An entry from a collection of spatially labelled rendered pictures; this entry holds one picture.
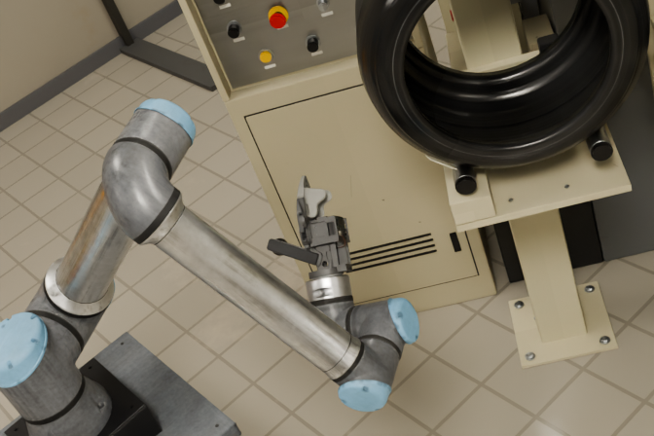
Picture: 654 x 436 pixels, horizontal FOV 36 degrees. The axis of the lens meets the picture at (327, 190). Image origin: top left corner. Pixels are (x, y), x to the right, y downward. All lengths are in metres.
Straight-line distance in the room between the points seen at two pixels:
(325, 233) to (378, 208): 0.87
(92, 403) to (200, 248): 0.63
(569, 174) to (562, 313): 0.76
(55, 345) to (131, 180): 0.58
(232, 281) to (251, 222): 2.05
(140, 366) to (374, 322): 0.76
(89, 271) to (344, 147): 0.94
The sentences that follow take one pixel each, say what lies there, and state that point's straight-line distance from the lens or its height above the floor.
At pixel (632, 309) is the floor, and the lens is 3.03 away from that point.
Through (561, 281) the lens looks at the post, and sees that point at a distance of 2.82.
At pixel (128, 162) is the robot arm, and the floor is 1.34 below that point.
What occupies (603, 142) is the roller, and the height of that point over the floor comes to 0.92.
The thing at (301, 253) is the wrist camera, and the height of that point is 0.92.
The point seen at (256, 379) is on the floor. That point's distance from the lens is 3.20.
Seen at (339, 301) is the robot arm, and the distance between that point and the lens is 2.02.
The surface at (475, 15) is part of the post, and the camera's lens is 2.32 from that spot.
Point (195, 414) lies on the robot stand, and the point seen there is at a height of 0.60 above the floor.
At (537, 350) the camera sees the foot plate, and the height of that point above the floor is 0.01.
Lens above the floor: 2.17
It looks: 35 degrees down
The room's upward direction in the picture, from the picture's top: 22 degrees counter-clockwise
